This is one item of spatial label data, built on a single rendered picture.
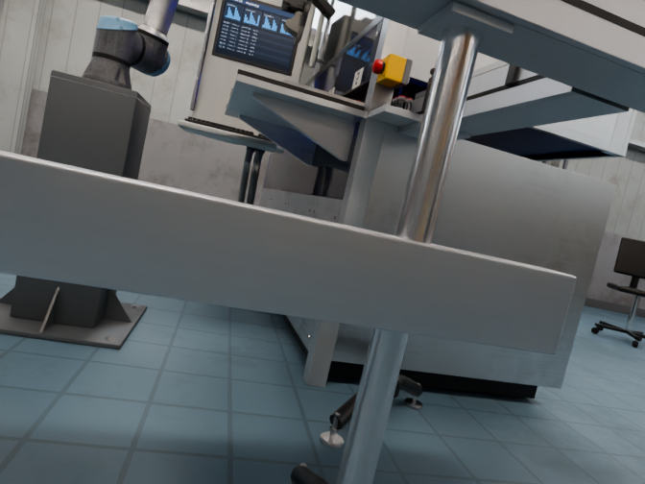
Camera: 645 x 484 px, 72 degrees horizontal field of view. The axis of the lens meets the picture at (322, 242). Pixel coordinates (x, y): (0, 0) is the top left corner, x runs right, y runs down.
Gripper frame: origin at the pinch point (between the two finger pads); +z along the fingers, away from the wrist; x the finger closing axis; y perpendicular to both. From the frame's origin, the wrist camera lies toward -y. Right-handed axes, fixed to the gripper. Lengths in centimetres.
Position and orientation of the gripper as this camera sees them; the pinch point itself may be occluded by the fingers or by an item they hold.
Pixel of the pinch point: (298, 41)
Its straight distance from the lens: 152.5
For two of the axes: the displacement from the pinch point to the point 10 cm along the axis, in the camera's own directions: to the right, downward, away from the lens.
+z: -2.2, 9.7, 0.8
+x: 2.6, 1.4, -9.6
